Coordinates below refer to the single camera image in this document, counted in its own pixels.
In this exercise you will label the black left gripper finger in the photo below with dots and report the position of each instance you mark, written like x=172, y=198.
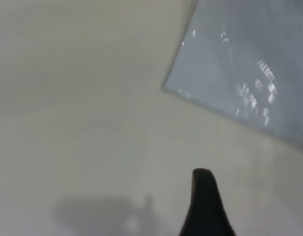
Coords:
x=205, y=206

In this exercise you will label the clear plastic zipper bag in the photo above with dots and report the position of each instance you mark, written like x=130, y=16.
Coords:
x=240, y=61

